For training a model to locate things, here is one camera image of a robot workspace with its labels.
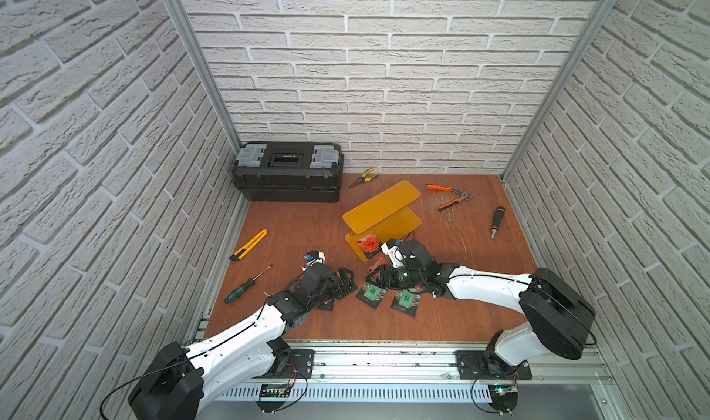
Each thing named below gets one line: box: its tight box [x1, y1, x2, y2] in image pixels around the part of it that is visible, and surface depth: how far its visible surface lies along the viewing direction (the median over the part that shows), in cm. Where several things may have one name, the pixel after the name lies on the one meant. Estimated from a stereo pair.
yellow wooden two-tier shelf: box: [342, 180, 423, 262], surface depth 94 cm
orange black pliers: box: [425, 184, 475, 211], surface depth 115 cm
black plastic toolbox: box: [232, 141, 344, 203], surface depth 102 cm
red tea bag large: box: [356, 233, 380, 253], surface depth 99 cm
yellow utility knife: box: [229, 228, 269, 261], surface depth 99 cm
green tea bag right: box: [395, 289, 421, 309], surface depth 87 cm
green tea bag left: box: [362, 282, 388, 302], surface depth 87 cm
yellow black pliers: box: [347, 167, 380, 189], surface depth 120 cm
